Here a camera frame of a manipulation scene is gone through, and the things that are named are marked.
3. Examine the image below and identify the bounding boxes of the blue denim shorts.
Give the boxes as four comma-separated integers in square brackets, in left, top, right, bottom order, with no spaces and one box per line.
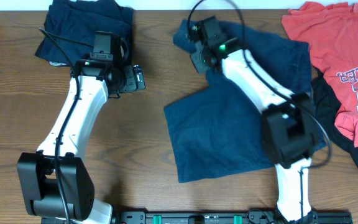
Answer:
[164,21,311,183]

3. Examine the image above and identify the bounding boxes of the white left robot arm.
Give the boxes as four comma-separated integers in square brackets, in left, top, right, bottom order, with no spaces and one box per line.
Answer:
[17,59,145,223]

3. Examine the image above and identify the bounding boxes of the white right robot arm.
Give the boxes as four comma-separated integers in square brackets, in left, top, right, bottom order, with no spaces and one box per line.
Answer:
[190,38,319,223]

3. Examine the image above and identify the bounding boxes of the folded black garment with print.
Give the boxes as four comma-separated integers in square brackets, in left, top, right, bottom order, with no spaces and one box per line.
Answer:
[34,47,68,67]

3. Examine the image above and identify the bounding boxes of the folded navy garment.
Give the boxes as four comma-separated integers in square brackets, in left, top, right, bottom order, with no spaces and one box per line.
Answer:
[44,0,134,63]

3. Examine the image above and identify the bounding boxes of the black garment under red shirt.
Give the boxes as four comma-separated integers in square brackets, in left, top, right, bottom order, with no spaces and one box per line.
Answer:
[311,21,358,174]

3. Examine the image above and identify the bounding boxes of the red printed t-shirt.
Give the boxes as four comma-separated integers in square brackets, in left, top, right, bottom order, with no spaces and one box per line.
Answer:
[282,2,358,147]

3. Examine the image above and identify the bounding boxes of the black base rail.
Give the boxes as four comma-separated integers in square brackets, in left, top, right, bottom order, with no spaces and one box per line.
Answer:
[41,203,353,224]

